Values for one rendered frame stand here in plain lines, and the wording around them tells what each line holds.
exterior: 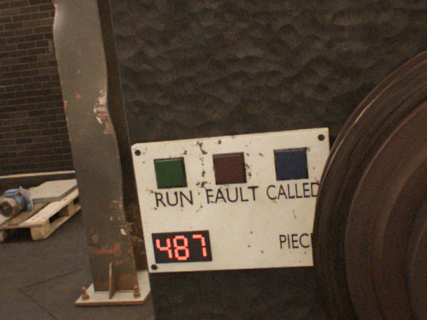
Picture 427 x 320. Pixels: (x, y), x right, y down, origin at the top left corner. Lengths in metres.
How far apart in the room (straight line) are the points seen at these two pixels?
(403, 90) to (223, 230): 0.32
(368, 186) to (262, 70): 0.24
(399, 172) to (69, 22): 2.93
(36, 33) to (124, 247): 4.28
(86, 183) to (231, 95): 2.76
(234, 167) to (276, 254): 0.13
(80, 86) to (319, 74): 2.72
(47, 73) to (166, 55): 6.64
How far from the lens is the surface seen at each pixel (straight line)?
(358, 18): 0.84
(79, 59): 3.48
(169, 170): 0.86
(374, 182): 0.69
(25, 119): 7.68
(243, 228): 0.87
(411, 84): 0.69
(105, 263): 3.69
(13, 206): 5.22
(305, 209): 0.86
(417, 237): 0.65
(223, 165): 0.85
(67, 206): 5.53
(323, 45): 0.84
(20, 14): 7.59
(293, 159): 0.83
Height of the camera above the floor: 1.38
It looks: 11 degrees down
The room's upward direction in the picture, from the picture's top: 7 degrees counter-clockwise
